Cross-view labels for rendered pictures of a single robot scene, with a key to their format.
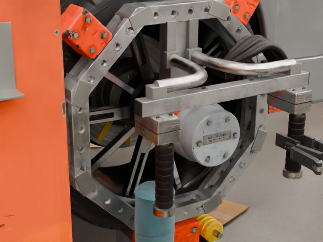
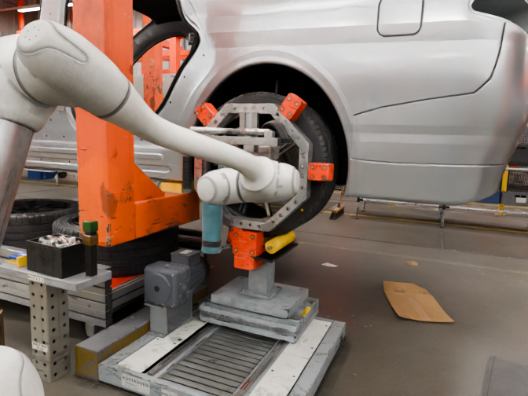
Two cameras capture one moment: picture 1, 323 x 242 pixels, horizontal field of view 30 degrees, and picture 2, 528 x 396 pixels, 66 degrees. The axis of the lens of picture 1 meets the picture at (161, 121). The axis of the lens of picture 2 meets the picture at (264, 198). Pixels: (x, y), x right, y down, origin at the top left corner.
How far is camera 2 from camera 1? 1.61 m
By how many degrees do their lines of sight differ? 54
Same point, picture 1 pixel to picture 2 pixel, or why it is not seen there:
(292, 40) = (368, 147)
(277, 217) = (468, 336)
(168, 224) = (209, 210)
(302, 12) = (377, 128)
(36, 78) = not seen: hidden behind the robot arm
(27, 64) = not seen: hidden behind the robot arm
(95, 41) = (206, 117)
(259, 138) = (300, 194)
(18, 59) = not seen: hidden behind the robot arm
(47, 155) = (99, 127)
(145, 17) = (229, 108)
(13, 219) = (89, 148)
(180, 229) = (243, 232)
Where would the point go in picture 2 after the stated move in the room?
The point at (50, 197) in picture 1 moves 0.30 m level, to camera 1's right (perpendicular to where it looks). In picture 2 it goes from (100, 144) to (122, 147)
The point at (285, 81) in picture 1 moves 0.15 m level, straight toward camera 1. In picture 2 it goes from (260, 140) to (221, 139)
